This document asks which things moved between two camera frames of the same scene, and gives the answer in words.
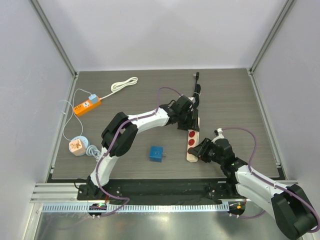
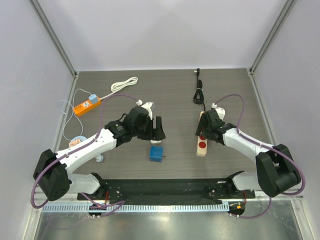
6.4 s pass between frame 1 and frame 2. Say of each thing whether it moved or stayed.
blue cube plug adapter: stayed
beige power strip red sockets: moved
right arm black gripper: moved
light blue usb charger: stayed
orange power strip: stayed
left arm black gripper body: moved
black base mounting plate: stayed
